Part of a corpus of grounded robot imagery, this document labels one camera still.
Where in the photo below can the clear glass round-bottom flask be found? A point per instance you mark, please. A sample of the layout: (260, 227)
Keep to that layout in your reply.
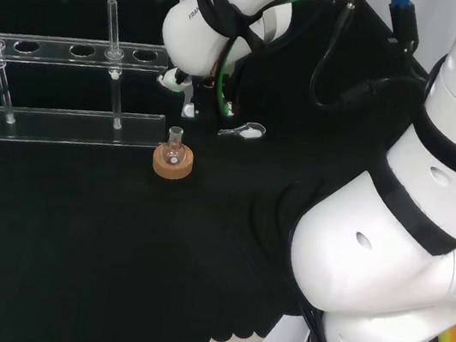
(172, 154)

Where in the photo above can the black bench cloth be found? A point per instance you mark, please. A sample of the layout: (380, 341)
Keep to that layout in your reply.
(69, 241)

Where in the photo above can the clear acrylic funnel stand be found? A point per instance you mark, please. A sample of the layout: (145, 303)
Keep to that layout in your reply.
(65, 128)

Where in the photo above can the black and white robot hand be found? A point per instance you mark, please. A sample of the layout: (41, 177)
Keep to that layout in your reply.
(189, 102)

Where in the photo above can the clear glass weighing funnel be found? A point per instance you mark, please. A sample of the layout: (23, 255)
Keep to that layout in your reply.
(248, 131)

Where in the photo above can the small grey tape tab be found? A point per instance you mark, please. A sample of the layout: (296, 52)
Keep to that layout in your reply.
(394, 40)

